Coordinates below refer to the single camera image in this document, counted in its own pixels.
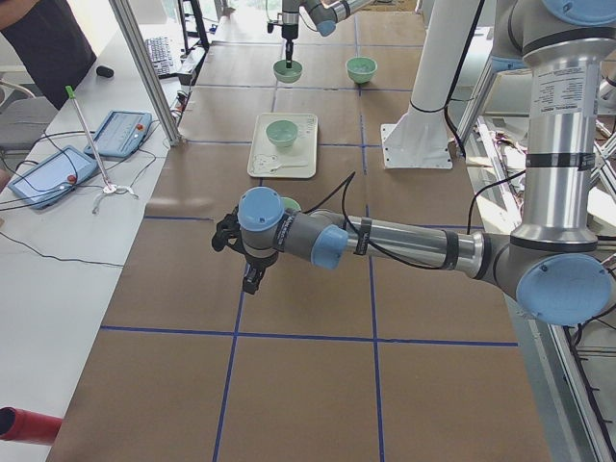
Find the black computer mouse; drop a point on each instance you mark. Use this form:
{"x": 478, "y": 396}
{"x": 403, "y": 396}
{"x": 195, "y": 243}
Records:
{"x": 104, "y": 71}

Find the green tipped pointer stick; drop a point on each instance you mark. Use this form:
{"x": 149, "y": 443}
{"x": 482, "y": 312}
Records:
{"x": 109, "y": 187}

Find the red tube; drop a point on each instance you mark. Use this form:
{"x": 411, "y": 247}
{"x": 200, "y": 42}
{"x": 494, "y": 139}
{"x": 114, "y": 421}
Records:
{"x": 23, "y": 426}

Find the near blue teach pendant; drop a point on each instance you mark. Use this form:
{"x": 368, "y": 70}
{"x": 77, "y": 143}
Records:
{"x": 53, "y": 178}

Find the person in dark shirt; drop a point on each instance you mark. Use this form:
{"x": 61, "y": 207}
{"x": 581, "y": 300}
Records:
{"x": 51, "y": 44}

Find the aluminium frame post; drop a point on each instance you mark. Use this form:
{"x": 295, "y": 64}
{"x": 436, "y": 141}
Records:
{"x": 130, "y": 29}

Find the white bear tray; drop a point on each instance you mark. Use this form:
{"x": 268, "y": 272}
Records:
{"x": 296, "y": 161}

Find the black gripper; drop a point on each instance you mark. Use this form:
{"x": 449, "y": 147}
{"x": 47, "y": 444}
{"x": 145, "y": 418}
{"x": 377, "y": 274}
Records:
{"x": 289, "y": 30}
{"x": 258, "y": 262}

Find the blue teach pendant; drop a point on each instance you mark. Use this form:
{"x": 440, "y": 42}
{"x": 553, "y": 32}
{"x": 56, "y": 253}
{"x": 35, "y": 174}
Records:
{"x": 121, "y": 132}
{"x": 53, "y": 178}

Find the green bowl on tray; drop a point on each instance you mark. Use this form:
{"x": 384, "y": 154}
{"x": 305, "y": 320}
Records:
{"x": 282, "y": 133}

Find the green bowl with ice cubes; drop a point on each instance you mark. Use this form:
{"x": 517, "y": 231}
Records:
{"x": 360, "y": 70}

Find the white plastic spoon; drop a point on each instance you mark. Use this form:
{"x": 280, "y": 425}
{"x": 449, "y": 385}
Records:
{"x": 277, "y": 167}

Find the far blue teach pendant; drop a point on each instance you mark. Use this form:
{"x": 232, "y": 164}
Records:
{"x": 121, "y": 132}

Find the black keyboard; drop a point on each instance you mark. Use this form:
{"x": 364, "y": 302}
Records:
{"x": 163, "y": 58}

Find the white camera post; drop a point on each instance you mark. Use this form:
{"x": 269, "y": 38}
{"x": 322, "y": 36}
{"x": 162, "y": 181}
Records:
{"x": 420, "y": 139}

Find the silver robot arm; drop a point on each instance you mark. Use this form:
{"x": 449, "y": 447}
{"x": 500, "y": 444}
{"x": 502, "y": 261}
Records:
{"x": 324, "y": 17}
{"x": 547, "y": 263}

